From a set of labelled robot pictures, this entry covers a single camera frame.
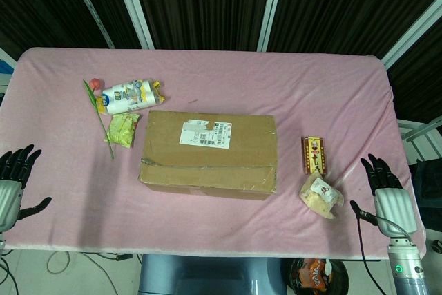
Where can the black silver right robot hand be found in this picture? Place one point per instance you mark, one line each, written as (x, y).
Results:
(395, 208)

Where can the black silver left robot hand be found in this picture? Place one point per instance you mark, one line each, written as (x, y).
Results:
(8, 198)

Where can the brown cardboard shipping box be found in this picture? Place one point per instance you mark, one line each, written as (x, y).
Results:
(207, 157)

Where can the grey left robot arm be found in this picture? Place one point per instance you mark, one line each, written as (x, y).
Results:
(1, 243)

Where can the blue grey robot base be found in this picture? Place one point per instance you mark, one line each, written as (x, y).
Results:
(207, 277)

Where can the red yellow seasoning box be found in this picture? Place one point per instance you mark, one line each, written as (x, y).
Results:
(315, 155)

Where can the black bag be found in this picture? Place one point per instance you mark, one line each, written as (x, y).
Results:
(430, 188)

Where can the clear bag beige food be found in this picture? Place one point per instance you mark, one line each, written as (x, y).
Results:
(319, 198)

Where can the grey metal rack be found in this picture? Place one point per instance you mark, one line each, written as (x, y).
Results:
(419, 132)

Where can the black round bin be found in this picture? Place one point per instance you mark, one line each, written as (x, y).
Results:
(340, 277)

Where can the orange snack bag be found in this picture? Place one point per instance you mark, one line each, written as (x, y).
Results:
(316, 274)

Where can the yellow green snack packet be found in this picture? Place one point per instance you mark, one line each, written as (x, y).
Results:
(121, 131)

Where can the blue white side cabinet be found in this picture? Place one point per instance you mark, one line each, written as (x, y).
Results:
(5, 67)

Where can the artificial tulip green stem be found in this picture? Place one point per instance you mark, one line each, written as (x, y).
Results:
(96, 83)

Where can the white yellow snack bag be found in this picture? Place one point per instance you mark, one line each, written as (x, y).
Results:
(127, 96)

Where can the pink fleece tablecloth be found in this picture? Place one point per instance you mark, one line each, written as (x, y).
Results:
(241, 77)

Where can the white metal frame post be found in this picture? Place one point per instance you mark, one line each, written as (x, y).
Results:
(273, 5)
(411, 36)
(89, 5)
(133, 5)

